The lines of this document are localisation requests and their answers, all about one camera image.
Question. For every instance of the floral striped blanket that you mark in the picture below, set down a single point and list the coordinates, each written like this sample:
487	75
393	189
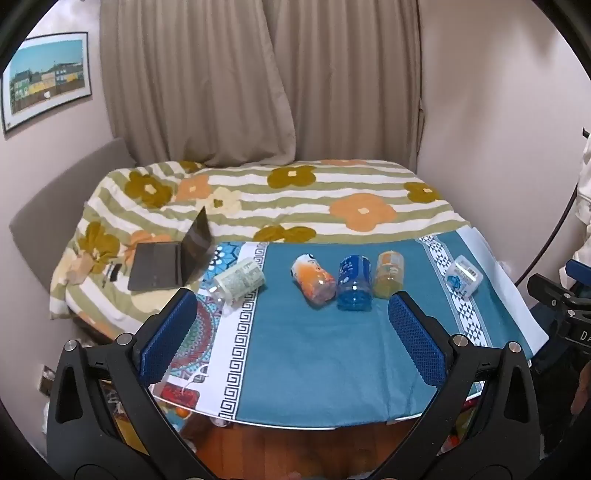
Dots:
258	203

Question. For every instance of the small box on floor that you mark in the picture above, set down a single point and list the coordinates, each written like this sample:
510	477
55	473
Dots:
46	381

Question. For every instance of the white green label bottle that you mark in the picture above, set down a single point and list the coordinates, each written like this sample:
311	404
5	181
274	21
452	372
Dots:
238	280

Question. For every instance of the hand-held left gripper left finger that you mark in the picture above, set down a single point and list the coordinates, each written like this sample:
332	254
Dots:
168	341

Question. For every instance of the blue plastic cup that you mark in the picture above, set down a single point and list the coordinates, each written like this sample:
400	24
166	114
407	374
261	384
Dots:
354	284

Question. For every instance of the teal patterned tablecloth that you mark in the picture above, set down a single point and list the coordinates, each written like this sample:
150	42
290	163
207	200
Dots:
318	350

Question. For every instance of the white garment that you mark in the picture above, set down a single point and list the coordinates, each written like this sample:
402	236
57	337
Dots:
584	184

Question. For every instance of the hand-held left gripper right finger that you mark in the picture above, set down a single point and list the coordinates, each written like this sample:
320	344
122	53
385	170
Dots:
415	339

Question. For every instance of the small black device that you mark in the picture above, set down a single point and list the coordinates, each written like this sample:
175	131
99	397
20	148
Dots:
114	273

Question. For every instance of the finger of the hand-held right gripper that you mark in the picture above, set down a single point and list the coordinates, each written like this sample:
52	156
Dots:
579	271

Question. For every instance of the framed wall poster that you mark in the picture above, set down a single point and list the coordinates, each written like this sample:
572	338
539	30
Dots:
46	81

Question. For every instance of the grey laptop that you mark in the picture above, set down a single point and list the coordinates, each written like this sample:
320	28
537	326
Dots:
173	265

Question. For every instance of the clear cup with orange label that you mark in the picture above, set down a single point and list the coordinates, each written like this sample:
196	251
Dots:
314	279

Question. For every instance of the clear cup white blue label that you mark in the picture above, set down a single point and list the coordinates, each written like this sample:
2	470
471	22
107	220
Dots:
463	277

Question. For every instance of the beige curtain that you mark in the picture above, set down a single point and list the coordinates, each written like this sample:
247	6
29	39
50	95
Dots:
263	83

